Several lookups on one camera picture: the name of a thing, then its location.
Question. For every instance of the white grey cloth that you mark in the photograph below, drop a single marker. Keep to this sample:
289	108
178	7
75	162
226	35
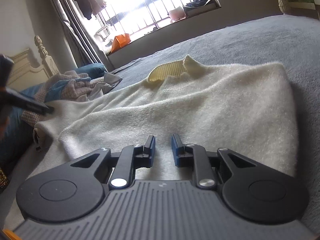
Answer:
107	82

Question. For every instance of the white plastic chair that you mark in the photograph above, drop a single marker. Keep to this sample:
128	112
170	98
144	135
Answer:
102	33

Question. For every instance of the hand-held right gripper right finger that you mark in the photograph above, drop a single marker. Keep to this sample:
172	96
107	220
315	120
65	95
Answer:
178	152

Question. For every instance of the pink pot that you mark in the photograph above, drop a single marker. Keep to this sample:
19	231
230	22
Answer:
177	13

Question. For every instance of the cream knit sweater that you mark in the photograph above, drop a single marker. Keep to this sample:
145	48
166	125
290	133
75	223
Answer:
200	105

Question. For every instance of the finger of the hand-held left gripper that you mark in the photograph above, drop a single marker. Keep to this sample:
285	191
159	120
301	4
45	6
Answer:
30	103

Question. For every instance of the grey curtain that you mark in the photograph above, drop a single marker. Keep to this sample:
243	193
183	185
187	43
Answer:
72	30

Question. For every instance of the phone with lit screen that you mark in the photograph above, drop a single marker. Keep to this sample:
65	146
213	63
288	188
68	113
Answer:
3	180

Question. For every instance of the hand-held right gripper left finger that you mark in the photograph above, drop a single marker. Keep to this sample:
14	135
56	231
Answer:
150	152

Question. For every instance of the grey bed blanket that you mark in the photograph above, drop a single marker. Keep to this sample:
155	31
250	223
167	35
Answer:
250	37

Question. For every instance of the beige garment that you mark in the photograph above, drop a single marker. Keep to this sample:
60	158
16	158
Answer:
40	137

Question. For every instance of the orange bag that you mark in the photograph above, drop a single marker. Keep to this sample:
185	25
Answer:
121	41

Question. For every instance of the cream carved headboard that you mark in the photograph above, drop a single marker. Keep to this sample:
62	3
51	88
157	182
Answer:
32	65

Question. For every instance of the pile of unfolded clothes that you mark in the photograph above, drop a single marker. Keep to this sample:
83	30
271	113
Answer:
72	90

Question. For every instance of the blue crumpled garment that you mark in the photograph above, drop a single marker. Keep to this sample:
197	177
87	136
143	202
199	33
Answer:
60	90

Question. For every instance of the white pineapple finial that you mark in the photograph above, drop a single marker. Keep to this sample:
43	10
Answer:
282	3

